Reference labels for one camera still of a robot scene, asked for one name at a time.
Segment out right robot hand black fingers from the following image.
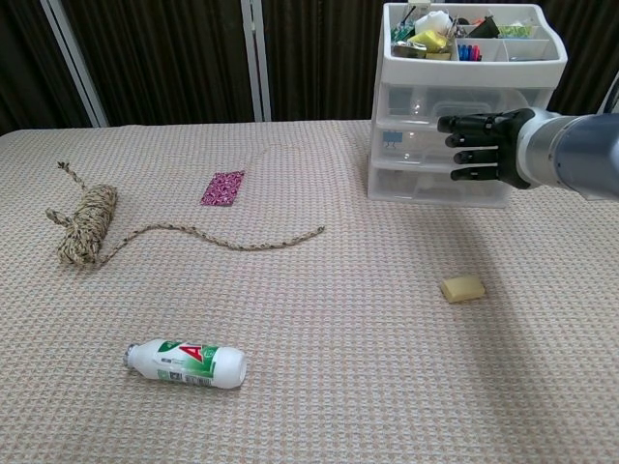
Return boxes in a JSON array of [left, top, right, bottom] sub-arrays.
[[436, 106, 562, 190]]

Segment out yellow sponge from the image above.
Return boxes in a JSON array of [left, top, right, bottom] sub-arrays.
[[438, 273, 486, 305]]

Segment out black pouch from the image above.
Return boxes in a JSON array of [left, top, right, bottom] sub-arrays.
[[467, 15, 501, 40]]

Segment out yellow packet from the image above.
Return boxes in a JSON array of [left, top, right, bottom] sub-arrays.
[[408, 29, 455, 53]]

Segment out green mint packet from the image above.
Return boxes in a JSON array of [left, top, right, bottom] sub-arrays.
[[391, 19, 418, 44]]

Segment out beige woven tablecloth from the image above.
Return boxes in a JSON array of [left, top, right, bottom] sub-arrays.
[[0, 118, 619, 464]]

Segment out pink patterned card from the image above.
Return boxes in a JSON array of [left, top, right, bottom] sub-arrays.
[[199, 169, 246, 208]]

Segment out white bottle green label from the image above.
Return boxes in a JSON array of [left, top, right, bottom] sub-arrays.
[[126, 337, 248, 391]]

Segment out braided twine bundle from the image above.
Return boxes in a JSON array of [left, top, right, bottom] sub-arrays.
[[45, 161, 326, 270]]

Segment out white drawer organizer with items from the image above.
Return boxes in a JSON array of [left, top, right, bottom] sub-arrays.
[[366, 2, 568, 209]]

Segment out grey metal frame post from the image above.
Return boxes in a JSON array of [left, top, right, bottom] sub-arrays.
[[597, 72, 619, 115], [38, 0, 108, 128], [241, 0, 272, 122]]

